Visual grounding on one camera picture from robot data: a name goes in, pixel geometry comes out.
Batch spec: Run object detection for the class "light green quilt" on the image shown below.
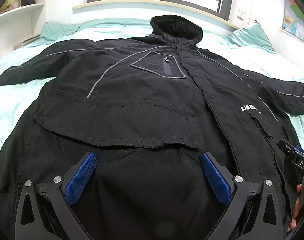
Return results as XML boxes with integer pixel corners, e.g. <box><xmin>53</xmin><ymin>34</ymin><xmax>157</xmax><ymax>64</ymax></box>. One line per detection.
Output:
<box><xmin>0</xmin><ymin>19</ymin><xmax>304</xmax><ymax>165</ymax></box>

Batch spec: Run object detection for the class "green pillow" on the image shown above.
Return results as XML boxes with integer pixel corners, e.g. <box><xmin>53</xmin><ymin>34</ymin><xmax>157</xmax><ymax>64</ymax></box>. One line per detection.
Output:
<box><xmin>226</xmin><ymin>22</ymin><xmax>274</xmax><ymax>50</ymax></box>

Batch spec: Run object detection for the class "wooden window sill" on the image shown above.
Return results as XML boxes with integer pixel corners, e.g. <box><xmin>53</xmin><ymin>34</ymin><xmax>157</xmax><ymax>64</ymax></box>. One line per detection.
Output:
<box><xmin>72</xmin><ymin>0</ymin><xmax>241</xmax><ymax>30</ymax></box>

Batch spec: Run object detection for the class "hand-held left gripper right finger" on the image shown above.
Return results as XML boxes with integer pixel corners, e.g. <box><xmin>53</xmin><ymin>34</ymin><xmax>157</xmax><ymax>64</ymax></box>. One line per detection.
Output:
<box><xmin>199</xmin><ymin>151</ymin><xmax>290</xmax><ymax>240</ymax></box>

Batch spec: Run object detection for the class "black hooded jacket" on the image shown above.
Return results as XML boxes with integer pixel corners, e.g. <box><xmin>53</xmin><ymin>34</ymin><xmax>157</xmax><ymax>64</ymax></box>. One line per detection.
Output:
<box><xmin>0</xmin><ymin>14</ymin><xmax>304</xmax><ymax>240</ymax></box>

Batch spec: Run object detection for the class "white wall shelf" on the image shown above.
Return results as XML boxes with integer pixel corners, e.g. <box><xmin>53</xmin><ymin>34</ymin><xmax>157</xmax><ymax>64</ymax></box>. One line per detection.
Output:
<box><xmin>0</xmin><ymin>2</ymin><xmax>46</xmax><ymax>63</ymax></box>

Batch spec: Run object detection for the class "wall map poster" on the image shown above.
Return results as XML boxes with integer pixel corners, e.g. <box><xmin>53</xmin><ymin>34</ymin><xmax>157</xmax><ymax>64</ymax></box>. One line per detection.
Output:
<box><xmin>279</xmin><ymin>0</ymin><xmax>304</xmax><ymax>45</ymax></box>

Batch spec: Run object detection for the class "person's right hand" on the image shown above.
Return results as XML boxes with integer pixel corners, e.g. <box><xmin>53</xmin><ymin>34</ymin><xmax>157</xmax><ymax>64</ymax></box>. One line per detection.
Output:
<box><xmin>287</xmin><ymin>184</ymin><xmax>304</xmax><ymax>239</ymax></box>

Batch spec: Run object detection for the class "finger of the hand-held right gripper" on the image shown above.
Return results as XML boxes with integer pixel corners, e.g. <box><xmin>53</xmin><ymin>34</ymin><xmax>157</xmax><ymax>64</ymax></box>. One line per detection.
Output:
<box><xmin>278</xmin><ymin>139</ymin><xmax>304</xmax><ymax>162</ymax></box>

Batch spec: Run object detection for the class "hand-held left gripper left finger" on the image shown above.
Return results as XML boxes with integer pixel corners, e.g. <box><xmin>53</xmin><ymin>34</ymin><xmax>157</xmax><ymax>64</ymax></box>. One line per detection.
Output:
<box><xmin>15</xmin><ymin>151</ymin><xmax>98</xmax><ymax>240</ymax></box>

